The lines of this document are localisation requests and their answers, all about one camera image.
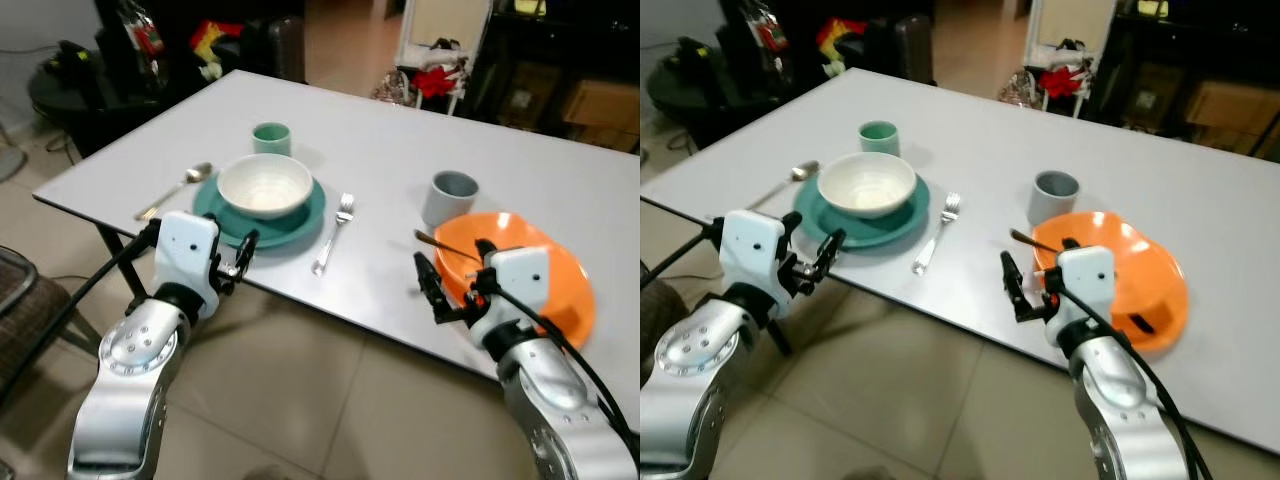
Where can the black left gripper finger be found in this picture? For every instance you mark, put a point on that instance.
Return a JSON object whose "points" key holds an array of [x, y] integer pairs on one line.
{"points": [[151, 235], [713, 232], [248, 250], [832, 250]]}

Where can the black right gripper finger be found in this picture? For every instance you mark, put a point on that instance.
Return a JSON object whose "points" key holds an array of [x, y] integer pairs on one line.
{"points": [[1015, 285], [486, 252], [1069, 245], [430, 285]]}

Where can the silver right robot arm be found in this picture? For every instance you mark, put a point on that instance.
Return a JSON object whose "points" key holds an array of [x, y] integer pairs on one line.
{"points": [[1120, 430], [555, 420]]}

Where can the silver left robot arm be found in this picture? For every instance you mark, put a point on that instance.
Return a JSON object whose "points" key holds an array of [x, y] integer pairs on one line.
{"points": [[130, 370], [690, 370]]}

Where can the grey ceramic cup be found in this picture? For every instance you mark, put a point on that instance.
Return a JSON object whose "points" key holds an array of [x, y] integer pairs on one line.
{"points": [[1050, 205], [445, 205]]}

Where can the dark brown spoon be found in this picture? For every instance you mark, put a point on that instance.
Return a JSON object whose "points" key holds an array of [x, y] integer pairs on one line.
{"points": [[1022, 236], [430, 238]]}

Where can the teal round plate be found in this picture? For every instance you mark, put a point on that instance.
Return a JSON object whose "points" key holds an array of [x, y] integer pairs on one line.
{"points": [[300, 225], [900, 228]]}

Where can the white ceramic bowl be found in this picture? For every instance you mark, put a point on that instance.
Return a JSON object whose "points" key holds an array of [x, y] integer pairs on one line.
{"points": [[865, 185], [265, 185]]}

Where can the silver metal spoon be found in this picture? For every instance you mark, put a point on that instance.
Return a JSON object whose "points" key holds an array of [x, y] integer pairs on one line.
{"points": [[197, 172], [803, 171]]}

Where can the orange round plate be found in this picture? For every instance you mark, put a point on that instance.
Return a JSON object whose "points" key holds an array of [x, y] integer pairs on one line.
{"points": [[1150, 280], [560, 290]]}

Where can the silver metal fork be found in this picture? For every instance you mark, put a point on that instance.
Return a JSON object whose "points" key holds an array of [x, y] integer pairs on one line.
{"points": [[948, 207], [343, 208]]}

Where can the metal framed woven chair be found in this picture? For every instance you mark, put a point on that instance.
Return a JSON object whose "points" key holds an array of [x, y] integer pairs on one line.
{"points": [[40, 320], [655, 320]]}

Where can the green ceramic cup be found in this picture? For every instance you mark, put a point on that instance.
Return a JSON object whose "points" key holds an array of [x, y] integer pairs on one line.
{"points": [[878, 140], [271, 140]]}

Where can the white rectangular dining table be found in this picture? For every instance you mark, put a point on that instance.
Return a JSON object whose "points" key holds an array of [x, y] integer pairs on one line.
{"points": [[400, 150], [1000, 140]]}

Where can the black round side table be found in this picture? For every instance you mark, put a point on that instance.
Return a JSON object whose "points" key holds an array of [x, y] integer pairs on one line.
{"points": [[690, 105], [80, 105]]}

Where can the red cloth item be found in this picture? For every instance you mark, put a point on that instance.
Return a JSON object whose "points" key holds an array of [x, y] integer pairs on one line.
{"points": [[438, 80], [1060, 82]]}

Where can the brown cardboard box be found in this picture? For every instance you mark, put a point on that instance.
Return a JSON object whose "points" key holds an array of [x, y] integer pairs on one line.
{"points": [[1235, 108], [605, 105]]}

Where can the black telephone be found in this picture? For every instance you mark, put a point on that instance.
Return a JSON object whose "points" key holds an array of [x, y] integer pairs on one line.
{"points": [[75, 58], [697, 56]]}

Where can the red and yellow toy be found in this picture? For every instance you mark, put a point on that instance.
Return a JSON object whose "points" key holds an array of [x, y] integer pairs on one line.
{"points": [[212, 45], [838, 42]]}

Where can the dark brown chair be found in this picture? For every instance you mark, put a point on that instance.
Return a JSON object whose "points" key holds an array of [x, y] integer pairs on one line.
{"points": [[275, 50], [905, 48]]}

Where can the black shelf cabinet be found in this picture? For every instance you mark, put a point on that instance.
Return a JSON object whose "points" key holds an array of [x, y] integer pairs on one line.
{"points": [[520, 50], [1150, 50]]}

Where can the white framed beige board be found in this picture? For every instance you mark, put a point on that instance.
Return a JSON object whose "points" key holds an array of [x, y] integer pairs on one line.
{"points": [[1070, 25], [445, 25]]}

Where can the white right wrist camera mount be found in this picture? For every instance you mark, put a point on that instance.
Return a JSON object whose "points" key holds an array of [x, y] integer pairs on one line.
{"points": [[1090, 275], [520, 275]]}

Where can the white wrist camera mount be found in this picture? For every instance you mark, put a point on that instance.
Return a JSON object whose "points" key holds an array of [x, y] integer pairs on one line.
{"points": [[750, 245], [520, 275], [185, 250], [1090, 275]]}

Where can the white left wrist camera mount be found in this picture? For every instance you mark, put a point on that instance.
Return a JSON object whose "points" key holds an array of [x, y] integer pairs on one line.
{"points": [[185, 250], [750, 245]]}

